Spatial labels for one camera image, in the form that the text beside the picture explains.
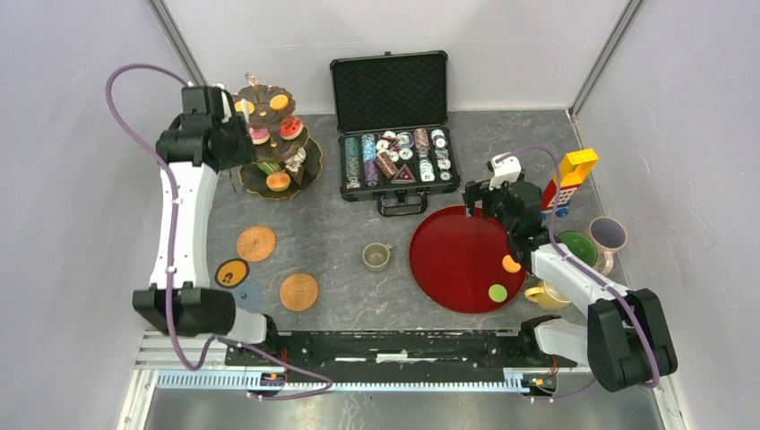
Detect pink frosted donut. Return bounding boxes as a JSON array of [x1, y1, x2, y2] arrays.
[[248, 127, 271, 145]]

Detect orange waffle biscuit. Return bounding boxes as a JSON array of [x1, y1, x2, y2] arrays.
[[235, 99, 255, 116]]

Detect white rectangular pastry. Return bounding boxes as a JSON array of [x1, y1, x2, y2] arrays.
[[256, 161, 281, 176]]

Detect orange round biscuit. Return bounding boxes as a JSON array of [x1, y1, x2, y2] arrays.
[[501, 254, 522, 273]]

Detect orange peach bun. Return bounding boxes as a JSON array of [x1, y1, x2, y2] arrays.
[[265, 171, 291, 193]]

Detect red frosted donut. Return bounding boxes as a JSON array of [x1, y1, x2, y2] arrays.
[[278, 116, 304, 141]]

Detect white striped donut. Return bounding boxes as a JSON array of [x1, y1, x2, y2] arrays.
[[286, 147, 307, 172]]

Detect yellow round cookie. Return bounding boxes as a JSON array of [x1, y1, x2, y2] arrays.
[[269, 93, 290, 112]]

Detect chocolate cake slice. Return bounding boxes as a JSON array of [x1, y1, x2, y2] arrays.
[[286, 165, 305, 187]]

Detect red round tray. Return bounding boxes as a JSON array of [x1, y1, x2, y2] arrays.
[[409, 205, 527, 314]]

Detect green macaron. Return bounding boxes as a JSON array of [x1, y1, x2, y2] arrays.
[[488, 284, 509, 303]]

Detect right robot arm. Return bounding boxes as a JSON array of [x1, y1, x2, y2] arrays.
[[462, 180, 678, 392]]

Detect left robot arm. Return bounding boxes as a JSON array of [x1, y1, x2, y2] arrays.
[[132, 85, 281, 366]]

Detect three-tier dessert stand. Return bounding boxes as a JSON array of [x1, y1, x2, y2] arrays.
[[233, 72, 323, 201]]

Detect toy block tower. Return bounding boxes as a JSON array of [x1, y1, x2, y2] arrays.
[[541, 148, 599, 219]]

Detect green bowl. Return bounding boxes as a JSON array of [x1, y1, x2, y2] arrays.
[[558, 231, 598, 267]]

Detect yellow cup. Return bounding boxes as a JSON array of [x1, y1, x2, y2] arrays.
[[524, 280, 572, 311]]

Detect beige purple mug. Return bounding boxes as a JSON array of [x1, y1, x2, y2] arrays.
[[586, 217, 628, 276]]

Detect woven coaster left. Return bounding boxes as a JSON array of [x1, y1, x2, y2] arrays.
[[236, 226, 277, 262]]

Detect woven coaster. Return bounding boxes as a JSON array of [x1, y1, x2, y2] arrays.
[[280, 273, 319, 312], [236, 226, 277, 262]]

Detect orange black coaster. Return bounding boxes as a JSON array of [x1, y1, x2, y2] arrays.
[[214, 258, 250, 289]]

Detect black poker chip case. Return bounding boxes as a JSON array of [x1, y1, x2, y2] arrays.
[[330, 50, 461, 217]]

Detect small grey-green cup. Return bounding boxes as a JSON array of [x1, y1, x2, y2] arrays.
[[362, 243, 393, 272]]

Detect woven coaster front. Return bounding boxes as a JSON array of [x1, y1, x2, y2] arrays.
[[280, 273, 319, 312]]

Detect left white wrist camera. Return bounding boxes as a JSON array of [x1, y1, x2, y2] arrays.
[[216, 83, 234, 124]]

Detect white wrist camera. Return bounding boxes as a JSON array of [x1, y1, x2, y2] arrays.
[[216, 83, 234, 124], [488, 153, 523, 190]]

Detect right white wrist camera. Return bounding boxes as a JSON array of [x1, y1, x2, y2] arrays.
[[488, 153, 523, 190]]

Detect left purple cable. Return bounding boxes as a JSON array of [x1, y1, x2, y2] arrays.
[[105, 64, 335, 403]]

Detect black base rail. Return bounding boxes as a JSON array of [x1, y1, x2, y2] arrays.
[[224, 326, 560, 396]]

